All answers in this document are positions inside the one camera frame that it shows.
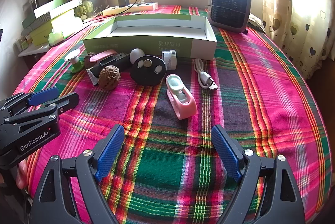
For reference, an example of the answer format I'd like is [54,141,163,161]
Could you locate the grey portable heater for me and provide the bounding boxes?
[207,0,251,33]

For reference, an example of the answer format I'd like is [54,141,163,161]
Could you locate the large brown walnut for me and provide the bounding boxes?
[98,65,121,91]

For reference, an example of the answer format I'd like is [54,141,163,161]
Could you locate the stacked green boxes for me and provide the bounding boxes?
[21,0,83,46]

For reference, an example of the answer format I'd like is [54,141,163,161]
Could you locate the person left hand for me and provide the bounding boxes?
[16,159,27,189]

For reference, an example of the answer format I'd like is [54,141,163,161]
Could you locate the green white cardboard box tray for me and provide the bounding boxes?
[82,14,217,60]

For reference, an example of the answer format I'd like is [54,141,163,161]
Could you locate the white power strip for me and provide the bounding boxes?
[102,2,158,16]

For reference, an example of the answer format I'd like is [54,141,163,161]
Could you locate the pink clip with white insert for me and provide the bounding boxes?
[165,74,197,120]

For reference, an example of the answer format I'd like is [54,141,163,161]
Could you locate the black rectangular device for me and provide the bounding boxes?
[86,53,132,86]

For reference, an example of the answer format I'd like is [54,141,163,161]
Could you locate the small white jar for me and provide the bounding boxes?
[162,50,177,70]

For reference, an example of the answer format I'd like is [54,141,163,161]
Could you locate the green white spool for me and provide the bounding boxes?
[64,49,84,74]

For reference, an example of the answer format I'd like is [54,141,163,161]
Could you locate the small brown walnut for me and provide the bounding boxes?
[84,52,97,69]

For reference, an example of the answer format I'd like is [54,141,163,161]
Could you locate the white plug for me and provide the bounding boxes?
[138,0,153,4]

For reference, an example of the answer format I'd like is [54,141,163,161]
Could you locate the pink oval clip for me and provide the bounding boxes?
[89,49,117,63]

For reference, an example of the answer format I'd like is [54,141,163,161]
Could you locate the white USB cable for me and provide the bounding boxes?
[193,58,219,91]

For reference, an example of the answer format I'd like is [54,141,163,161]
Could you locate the heart pattern curtain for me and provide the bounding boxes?
[262,0,334,79]

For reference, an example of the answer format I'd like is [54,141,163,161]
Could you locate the black oval disc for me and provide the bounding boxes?
[130,55,166,86]

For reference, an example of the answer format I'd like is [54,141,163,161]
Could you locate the white ball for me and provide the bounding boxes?
[129,48,145,64]

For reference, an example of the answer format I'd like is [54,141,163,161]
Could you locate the plaid bed blanket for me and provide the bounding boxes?
[16,22,332,223]

